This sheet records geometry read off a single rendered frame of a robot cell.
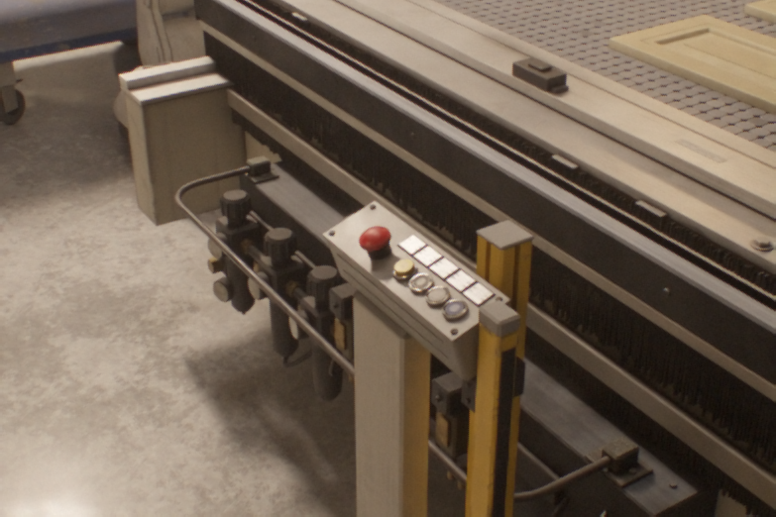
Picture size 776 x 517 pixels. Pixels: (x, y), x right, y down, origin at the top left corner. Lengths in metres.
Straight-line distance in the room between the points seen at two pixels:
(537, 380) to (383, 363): 0.46
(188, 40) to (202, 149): 1.13
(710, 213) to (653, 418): 0.31
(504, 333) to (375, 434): 0.36
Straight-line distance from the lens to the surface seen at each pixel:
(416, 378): 1.39
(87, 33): 4.11
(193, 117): 2.65
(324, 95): 2.24
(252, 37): 2.49
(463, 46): 2.12
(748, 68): 2.06
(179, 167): 2.68
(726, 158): 1.73
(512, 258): 1.25
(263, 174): 2.42
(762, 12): 2.39
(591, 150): 1.78
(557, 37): 2.20
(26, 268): 3.23
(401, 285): 1.30
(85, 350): 2.84
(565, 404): 1.76
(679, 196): 1.66
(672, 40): 2.18
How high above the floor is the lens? 1.58
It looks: 29 degrees down
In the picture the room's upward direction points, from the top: straight up
